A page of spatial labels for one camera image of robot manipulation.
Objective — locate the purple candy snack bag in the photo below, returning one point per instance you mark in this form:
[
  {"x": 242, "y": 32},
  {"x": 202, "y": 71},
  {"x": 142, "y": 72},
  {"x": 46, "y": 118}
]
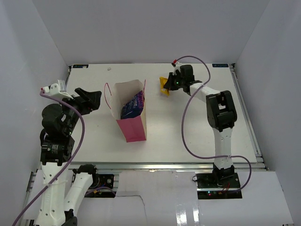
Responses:
[{"x": 134, "y": 107}]

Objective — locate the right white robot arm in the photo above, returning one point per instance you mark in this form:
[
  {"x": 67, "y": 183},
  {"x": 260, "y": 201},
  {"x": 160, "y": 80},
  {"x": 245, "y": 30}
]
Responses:
[{"x": 220, "y": 111}]

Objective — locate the aluminium front rail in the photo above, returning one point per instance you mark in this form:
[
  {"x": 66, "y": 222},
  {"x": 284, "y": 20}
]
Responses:
[{"x": 165, "y": 166}]

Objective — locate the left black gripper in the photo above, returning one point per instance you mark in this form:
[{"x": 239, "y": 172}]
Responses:
[{"x": 93, "y": 100}]

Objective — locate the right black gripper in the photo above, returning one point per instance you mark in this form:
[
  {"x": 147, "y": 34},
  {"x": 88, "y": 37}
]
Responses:
[{"x": 169, "y": 84}]

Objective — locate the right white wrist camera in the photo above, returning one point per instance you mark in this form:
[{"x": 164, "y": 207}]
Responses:
[{"x": 176, "y": 65}]

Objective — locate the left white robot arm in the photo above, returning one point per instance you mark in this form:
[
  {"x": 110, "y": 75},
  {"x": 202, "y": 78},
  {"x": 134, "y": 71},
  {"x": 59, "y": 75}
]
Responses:
[{"x": 58, "y": 207}]

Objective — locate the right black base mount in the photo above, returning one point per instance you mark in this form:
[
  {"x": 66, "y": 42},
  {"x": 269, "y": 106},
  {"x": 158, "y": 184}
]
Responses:
[{"x": 208, "y": 188}]

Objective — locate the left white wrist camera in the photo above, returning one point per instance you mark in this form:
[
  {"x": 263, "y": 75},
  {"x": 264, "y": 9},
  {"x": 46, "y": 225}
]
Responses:
[{"x": 57, "y": 90}]

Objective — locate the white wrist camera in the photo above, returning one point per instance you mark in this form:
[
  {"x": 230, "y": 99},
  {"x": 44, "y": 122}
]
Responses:
[
  {"x": 57, "y": 90},
  {"x": 176, "y": 65}
]

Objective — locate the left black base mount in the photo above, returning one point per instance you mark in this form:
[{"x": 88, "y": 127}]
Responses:
[{"x": 103, "y": 187}]

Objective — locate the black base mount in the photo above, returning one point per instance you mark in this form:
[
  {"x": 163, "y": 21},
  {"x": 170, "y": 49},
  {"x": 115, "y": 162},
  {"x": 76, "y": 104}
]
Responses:
[
  {"x": 103, "y": 187},
  {"x": 208, "y": 188}
]

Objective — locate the pink cream paper bag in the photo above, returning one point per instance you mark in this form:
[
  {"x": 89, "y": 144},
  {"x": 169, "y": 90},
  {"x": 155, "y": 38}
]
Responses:
[{"x": 133, "y": 129}]

